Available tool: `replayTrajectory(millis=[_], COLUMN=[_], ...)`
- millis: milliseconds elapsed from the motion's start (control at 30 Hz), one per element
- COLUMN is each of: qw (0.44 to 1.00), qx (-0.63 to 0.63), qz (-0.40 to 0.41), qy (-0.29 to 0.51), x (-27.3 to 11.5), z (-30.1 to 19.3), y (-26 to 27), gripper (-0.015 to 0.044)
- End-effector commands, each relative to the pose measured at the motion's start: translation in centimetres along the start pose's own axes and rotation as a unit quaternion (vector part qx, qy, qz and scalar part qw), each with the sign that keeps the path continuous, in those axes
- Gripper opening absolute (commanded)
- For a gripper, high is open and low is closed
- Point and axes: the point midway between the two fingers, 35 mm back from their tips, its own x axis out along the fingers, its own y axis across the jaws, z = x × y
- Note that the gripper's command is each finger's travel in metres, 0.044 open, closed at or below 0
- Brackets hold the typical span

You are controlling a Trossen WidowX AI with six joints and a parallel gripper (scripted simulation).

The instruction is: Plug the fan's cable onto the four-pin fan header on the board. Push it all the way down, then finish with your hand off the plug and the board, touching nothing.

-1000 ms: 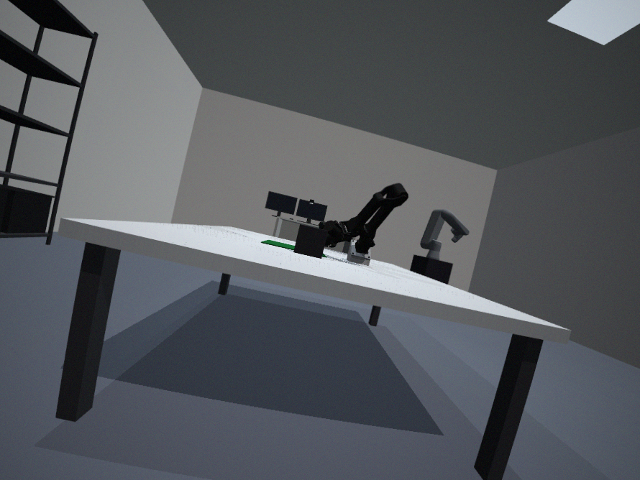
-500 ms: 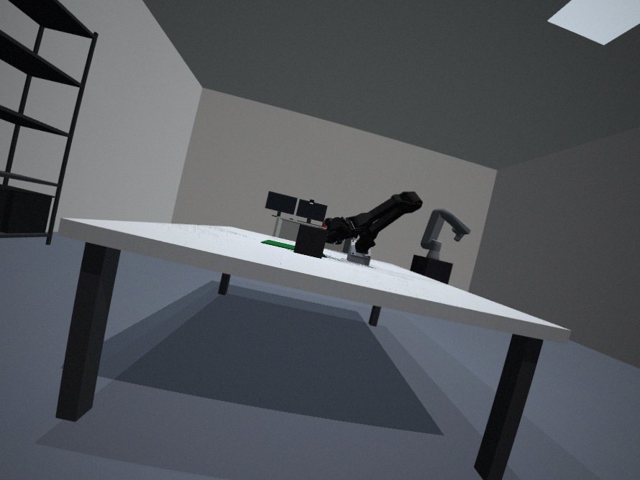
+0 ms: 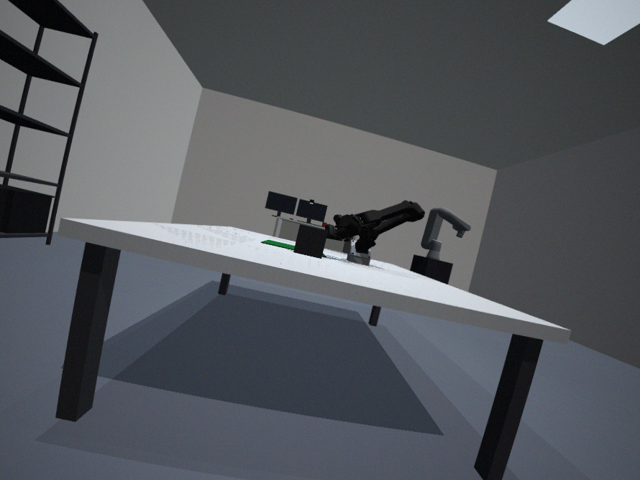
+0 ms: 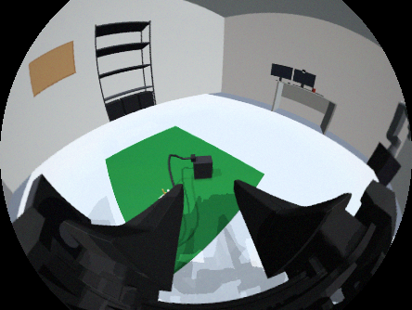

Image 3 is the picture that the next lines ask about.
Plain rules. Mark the green circuit board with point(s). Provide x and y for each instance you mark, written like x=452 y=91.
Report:
x=279 y=244

